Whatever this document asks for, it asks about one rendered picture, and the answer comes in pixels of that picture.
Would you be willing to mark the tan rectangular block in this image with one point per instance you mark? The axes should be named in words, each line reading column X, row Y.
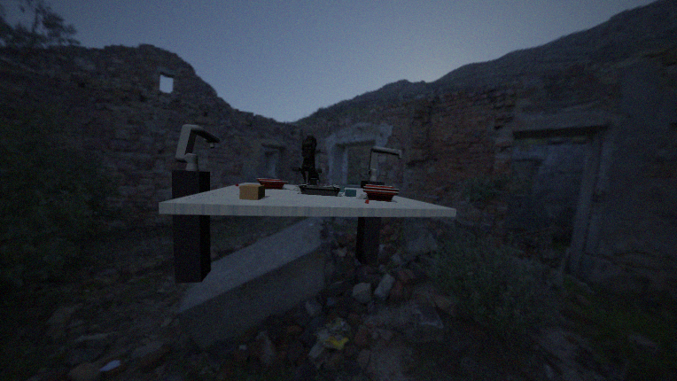
column 251, row 191

